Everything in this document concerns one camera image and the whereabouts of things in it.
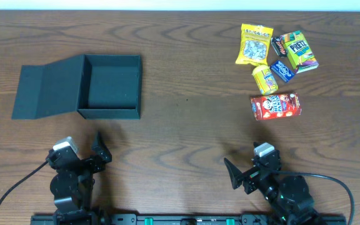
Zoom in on black gift box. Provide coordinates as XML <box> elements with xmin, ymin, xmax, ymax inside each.
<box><xmin>12</xmin><ymin>54</ymin><xmax>143</xmax><ymax>119</ymax></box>

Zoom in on red Hello Panda box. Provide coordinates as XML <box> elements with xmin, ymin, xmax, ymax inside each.
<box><xmin>250</xmin><ymin>92</ymin><xmax>302</xmax><ymax>121</ymax></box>

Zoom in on green Pretz snack box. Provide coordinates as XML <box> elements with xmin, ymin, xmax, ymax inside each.
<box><xmin>280</xmin><ymin>31</ymin><xmax>319</xmax><ymax>74</ymax></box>

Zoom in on yellow sunflower seed bag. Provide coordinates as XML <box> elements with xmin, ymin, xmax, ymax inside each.
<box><xmin>236</xmin><ymin>24</ymin><xmax>273</xmax><ymax>66</ymax></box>

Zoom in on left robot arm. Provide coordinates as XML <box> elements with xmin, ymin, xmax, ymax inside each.
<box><xmin>46</xmin><ymin>132</ymin><xmax>112</xmax><ymax>224</ymax></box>

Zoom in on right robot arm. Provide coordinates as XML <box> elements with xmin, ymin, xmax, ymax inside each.
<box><xmin>224</xmin><ymin>150</ymin><xmax>326</xmax><ymax>225</ymax></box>

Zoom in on yellow M&M's tube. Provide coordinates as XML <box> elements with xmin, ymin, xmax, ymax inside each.
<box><xmin>252</xmin><ymin>65</ymin><xmax>278</xmax><ymax>95</ymax></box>

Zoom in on blue Eclipse gum box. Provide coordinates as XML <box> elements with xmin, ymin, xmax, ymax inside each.
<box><xmin>270</xmin><ymin>60</ymin><xmax>295</xmax><ymax>83</ymax></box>

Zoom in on black Mars chocolate bar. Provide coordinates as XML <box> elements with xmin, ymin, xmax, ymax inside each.
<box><xmin>271</xmin><ymin>36</ymin><xmax>287</xmax><ymax>58</ymax></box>

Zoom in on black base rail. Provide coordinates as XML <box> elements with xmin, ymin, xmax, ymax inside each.
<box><xmin>31</xmin><ymin>213</ymin><xmax>347</xmax><ymax>225</ymax></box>

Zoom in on right black cable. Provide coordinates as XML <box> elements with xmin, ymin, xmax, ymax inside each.
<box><xmin>275</xmin><ymin>170</ymin><xmax>356</xmax><ymax>225</ymax></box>

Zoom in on black cable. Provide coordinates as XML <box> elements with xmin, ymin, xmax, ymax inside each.
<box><xmin>0</xmin><ymin>161</ymin><xmax>49</xmax><ymax>225</ymax></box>
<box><xmin>275</xmin><ymin>170</ymin><xmax>356</xmax><ymax>225</ymax></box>

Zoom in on left black cable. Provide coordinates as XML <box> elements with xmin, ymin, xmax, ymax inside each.
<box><xmin>0</xmin><ymin>161</ymin><xmax>49</xmax><ymax>225</ymax></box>

